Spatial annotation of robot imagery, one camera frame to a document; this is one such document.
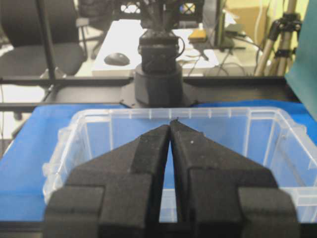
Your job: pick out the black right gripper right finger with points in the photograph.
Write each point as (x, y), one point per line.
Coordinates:
(226, 195)

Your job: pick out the cardboard box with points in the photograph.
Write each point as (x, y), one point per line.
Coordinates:
(254, 19)

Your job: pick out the teal board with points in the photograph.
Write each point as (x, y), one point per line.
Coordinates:
(302, 76)

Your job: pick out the camera tripod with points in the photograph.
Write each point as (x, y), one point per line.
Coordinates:
(277, 52)

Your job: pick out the black vertical pole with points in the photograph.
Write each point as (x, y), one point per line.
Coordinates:
(46, 37)

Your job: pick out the black metal frame rail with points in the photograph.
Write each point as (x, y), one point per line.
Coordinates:
(120, 90)

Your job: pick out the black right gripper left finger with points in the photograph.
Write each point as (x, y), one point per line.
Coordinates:
(115, 195)

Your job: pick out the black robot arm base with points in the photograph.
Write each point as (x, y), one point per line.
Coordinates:
(158, 78)

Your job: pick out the black office chair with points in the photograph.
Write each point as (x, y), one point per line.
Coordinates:
(20, 22)

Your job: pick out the yellow-brown pad on desk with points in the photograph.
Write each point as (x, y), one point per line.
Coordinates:
(197, 36)

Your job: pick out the white desk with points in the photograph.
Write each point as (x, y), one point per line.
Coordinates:
(123, 37)

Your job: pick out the clear plastic storage case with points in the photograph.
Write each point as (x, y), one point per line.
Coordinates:
(268, 136)

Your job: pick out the black computer mouse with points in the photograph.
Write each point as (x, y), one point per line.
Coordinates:
(117, 59)

